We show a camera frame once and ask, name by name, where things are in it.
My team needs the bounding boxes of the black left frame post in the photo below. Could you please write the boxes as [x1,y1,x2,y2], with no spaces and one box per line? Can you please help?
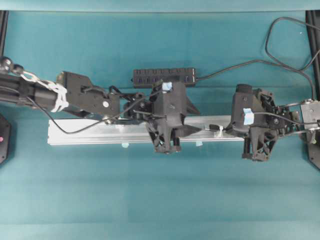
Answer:
[0,10,9,56]

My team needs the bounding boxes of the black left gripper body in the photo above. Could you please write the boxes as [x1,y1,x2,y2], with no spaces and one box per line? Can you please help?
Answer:
[124,92,182,155]

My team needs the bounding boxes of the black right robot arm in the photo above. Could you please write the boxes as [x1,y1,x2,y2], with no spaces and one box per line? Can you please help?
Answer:
[232,85,320,162]

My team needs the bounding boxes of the black USB cable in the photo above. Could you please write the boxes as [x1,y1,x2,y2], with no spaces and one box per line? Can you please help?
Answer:
[194,16,320,101]

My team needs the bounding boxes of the black right frame post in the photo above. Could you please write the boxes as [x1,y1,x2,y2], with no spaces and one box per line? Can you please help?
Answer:
[305,9,320,100]

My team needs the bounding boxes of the white cable ring right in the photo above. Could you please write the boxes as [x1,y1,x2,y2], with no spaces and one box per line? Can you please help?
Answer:
[212,124,225,138]

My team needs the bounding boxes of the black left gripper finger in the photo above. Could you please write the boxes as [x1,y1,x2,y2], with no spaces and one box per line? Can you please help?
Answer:
[178,125,202,138]
[183,96,200,114]

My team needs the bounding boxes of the black USB hub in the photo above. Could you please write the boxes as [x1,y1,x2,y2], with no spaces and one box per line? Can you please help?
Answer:
[131,67,197,89]

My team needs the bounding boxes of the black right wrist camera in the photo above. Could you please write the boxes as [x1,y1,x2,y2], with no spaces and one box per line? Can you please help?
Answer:
[226,84,259,138]

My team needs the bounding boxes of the black frame post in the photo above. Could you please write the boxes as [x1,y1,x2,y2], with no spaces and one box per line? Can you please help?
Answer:
[0,10,9,56]
[305,9,320,100]

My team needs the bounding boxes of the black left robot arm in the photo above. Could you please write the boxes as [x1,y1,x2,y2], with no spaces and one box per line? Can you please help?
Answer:
[0,56,200,154]

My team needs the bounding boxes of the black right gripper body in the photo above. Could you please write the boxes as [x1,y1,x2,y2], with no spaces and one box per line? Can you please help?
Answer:
[242,88,300,162]

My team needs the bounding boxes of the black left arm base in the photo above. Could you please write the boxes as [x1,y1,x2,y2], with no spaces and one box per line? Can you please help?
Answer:
[0,114,12,164]

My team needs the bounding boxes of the silver aluminium rail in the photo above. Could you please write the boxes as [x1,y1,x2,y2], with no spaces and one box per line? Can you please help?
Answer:
[47,115,243,146]

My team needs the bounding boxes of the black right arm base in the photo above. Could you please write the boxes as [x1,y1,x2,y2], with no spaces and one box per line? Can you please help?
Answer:
[305,130,320,170]

